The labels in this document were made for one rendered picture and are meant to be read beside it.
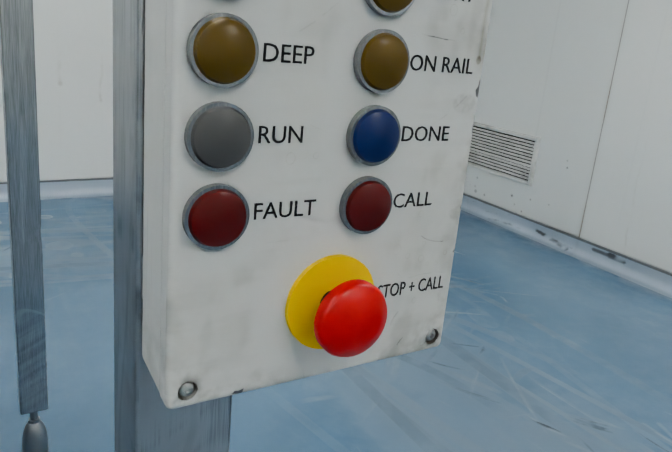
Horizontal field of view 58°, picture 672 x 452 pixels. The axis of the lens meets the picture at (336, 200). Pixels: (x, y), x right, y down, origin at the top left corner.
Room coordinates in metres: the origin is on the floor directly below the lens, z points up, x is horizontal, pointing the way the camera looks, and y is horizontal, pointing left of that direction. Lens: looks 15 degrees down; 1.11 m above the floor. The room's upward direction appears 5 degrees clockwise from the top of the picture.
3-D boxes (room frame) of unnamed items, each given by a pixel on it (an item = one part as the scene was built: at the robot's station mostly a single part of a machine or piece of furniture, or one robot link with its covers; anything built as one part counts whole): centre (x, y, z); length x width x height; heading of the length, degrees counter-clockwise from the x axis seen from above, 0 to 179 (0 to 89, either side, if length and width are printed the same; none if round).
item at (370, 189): (0.30, -0.02, 1.02); 0.03 x 0.01 x 0.03; 122
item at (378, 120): (0.30, -0.02, 1.06); 0.03 x 0.01 x 0.03; 122
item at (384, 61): (0.30, -0.02, 1.09); 0.03 x 0.01 x 0.03; 122
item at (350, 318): (0.29, -0.01, 0.97); 0.04 x 0.04 x 0.04; 32
